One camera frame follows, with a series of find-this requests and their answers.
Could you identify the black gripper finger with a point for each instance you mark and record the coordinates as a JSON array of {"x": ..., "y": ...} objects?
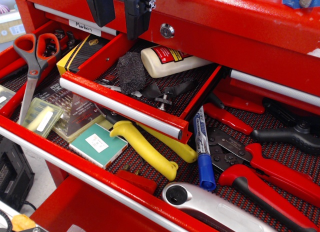
[
  {"x": 137, "y": 17},
  {"x": 102, "y": 11}
]

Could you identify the red grey handled scissors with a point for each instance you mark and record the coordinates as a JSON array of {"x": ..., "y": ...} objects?
[{"x": 32, "y": 49}]

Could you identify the chrome drawer lock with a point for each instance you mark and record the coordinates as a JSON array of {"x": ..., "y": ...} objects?
[{"x": 167, "y": 31}]

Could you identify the small open red drawer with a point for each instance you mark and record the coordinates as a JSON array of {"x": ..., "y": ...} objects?
[{"x": 174, "y": 122}]

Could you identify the large open red drawer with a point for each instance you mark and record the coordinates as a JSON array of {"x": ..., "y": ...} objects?
[{"x": 106, "y": 179}]

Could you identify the white markers label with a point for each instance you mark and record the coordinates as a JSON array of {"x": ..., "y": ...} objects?
[{"x": 84, "y": 28}]

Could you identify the yellow black box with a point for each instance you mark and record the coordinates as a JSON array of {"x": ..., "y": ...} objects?
[{"x": 89, "y": 46}]

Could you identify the white glue bottle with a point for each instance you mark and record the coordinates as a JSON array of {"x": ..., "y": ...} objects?
[{"x": 160, "y": 61}]

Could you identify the black steel wool pad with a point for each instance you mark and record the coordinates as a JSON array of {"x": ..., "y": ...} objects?
[{"x": 131, "y": 73}]

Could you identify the black tape strip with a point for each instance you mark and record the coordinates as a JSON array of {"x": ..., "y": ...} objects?
[{"x": 153, "y": 91}]

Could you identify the black metal knob screw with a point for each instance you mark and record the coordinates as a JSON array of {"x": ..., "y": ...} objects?
[{"x": 164, "y": 100}]

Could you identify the red tool chest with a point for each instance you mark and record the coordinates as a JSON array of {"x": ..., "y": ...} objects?
[{"x": 262, "y": 38}]

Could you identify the large drill bit case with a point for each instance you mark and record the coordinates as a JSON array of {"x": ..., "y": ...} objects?
[{"x": 78, "y": 113}]

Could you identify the small clear bit case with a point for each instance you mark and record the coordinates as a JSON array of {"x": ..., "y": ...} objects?
[{"x": 41, "y": 117}]

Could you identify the clear case at left edge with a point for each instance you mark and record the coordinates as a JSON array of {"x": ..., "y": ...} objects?
[{"x": 5, "y": 95}]

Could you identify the green small box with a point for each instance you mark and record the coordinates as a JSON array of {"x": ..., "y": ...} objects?
[{"x": 97, "y": 146}]

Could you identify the red crimping tool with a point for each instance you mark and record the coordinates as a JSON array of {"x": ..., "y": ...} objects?
[{"x": 244, "y": 168}]

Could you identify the blue white marker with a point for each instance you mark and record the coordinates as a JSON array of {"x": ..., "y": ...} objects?
[{"x": 204, "y": 161}]

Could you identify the red plug adapter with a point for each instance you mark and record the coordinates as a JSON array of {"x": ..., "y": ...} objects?
[{"x": 137, "y": 180}]

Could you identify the black electronic device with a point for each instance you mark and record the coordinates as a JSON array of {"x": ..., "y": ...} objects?
[{"x": 16, "y": 175}]

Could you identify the silver utility knife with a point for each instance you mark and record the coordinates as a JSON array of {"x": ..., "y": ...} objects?
[{"x": 211, "y": 209}]

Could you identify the yellow sponge object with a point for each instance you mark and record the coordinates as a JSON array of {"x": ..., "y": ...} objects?
[{"x": 22, "y": 222}]

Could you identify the right closed drawer handle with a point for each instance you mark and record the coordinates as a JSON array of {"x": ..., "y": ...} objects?
[{"x": 275, "y": 87}]

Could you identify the yellow handled pliers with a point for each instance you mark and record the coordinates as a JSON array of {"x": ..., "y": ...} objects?
[{"x": 126, "y": 129}]

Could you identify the red black handled pliers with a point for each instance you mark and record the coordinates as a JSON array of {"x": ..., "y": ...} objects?
[{"x": 267, "y": 121}]

